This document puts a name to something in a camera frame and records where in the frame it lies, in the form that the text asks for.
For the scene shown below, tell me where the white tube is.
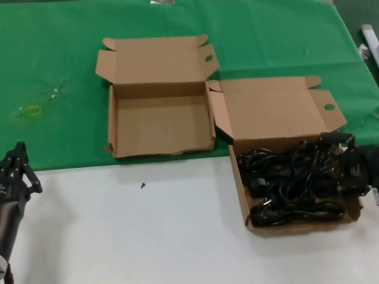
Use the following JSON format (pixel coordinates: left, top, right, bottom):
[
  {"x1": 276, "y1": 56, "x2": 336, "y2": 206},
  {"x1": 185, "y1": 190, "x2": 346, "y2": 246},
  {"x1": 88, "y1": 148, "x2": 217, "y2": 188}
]
[{"x1": 360, "y1": 24, "x2": 379, "y2": 67}]

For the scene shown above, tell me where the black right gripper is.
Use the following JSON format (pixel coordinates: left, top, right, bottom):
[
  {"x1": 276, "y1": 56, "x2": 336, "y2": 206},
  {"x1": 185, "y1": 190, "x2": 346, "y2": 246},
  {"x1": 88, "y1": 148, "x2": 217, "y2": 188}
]
[{"x1": 319, "y1": 131, "x2": 379, "y2": 198}]

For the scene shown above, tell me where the black coiled power cable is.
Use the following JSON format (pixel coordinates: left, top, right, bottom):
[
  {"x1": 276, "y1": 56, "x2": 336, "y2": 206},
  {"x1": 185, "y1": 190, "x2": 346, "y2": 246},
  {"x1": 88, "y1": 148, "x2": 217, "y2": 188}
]
[
  {"x1": 250, "y1": 201, "x2": 346, "y2": 228},
  {"x1": 238, "y1": 147, "x2": 297, "y2": 178}
]

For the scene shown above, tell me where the pile of black cables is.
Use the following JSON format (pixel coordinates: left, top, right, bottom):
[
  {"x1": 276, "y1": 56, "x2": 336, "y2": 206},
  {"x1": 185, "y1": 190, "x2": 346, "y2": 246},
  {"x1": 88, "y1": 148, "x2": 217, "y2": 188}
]
[{"x1": 257, "y1": 144, "x2": 340, "y2": 208}]

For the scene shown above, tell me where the brown cardboard mailer box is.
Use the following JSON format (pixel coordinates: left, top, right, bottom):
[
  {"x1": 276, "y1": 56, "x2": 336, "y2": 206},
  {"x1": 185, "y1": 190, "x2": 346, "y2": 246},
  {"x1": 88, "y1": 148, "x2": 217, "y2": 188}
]
[{"x1": 208, "y1": 75, "x2": 364, "y2": 237}]

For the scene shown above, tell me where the black cable with block plug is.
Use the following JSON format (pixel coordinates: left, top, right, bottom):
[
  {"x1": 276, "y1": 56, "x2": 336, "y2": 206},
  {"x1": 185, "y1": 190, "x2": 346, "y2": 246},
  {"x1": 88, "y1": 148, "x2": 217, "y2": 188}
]
[{"x1": 248, "y1": 176, "x2": 314, "y2": 205}]

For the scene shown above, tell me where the yellow square ring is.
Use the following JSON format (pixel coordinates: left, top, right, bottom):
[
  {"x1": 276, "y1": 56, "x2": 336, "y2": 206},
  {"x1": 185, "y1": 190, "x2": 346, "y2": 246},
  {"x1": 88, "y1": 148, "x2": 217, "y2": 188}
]
[{"x1": 25, "y1": 104, "x2": 44, "y2": 117}]

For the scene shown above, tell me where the clear plastic film scrap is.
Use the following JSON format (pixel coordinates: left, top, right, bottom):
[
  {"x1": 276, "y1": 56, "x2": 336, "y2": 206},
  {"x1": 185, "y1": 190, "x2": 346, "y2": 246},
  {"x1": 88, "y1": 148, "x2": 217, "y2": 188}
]
[{"x1": 44, "y1": 78, "x2": 69, "y2": 101}]

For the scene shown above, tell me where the brown cardboard box torn rim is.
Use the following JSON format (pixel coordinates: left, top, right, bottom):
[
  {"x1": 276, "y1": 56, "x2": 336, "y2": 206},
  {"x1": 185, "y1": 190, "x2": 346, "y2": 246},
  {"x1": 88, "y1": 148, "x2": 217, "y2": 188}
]
[{"x1": 95, "y1": 34, "x2": 220, "y2": 160}]

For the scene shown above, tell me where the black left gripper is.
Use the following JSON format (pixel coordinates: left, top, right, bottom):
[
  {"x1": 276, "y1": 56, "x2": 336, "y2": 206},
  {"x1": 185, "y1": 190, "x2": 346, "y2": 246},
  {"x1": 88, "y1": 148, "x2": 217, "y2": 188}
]
[{"x1": 0, "y1": 141, "x2": 44, "y2": 257}]

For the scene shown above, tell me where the green tablecloth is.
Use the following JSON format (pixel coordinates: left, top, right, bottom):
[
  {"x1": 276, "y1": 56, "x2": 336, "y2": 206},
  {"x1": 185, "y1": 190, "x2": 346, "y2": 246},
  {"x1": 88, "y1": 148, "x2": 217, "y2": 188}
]
[{"x1": 0, "y1": 0, "x2": 379, "y2": 175}]

